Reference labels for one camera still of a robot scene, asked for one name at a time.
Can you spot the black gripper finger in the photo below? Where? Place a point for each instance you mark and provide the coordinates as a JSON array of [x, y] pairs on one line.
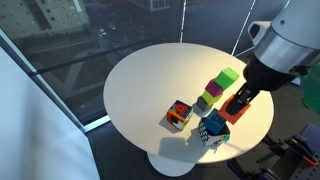
[[236, 104], [254, 95]]

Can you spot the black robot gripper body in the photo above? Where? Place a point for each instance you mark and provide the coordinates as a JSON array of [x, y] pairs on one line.
[[266, 76]]

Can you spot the orange block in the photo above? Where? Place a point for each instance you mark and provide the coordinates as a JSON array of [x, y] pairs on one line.
[[233, 117]]

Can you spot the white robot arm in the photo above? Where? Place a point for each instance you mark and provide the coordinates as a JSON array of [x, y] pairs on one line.
[[293, 30]]

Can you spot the yellow-green block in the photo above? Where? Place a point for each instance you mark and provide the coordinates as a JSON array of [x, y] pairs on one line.
[[211, 98]]

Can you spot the bright green block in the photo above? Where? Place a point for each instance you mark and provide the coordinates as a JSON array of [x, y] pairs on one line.
[[226, 78]]

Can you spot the magenta block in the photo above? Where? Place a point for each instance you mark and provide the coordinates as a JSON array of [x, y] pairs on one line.
[[213, 88]]

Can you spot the blue block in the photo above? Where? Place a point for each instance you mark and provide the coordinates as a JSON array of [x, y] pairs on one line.
[[214, 124]]

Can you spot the black and white patterned cube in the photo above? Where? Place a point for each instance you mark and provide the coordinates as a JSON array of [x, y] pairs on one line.
[[208, 136]]

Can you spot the colourful cartoon picture cube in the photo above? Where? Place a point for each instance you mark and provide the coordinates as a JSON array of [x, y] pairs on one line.
[[179, 115]]

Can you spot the white table pedestal base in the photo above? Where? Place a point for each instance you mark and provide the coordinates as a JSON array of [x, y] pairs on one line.
[[170, 166]]

